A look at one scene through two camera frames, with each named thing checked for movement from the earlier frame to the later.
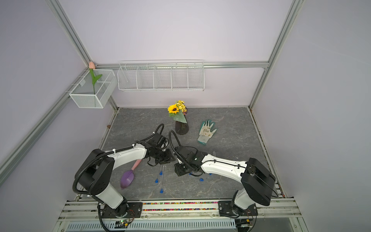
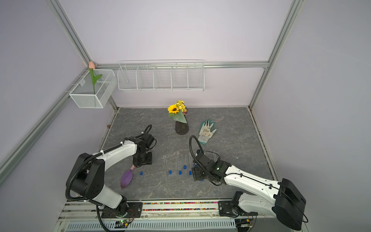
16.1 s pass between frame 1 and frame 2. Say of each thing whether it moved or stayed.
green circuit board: stayed
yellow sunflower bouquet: stayed
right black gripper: moved
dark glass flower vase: stayed
